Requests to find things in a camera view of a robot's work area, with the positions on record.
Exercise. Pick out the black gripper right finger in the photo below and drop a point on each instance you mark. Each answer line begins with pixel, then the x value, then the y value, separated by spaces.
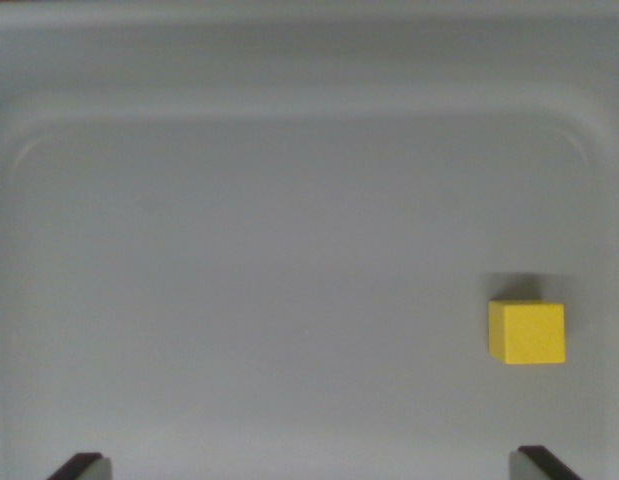
pixel 536 467

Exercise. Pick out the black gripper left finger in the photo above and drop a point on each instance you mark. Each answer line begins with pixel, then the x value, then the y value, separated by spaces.
pixel 84 469

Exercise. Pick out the yellow cube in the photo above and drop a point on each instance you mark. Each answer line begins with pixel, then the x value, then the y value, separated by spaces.
pixel 531 332

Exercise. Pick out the grey plastic bin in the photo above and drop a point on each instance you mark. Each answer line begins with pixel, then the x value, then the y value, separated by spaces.
pixel 289 225

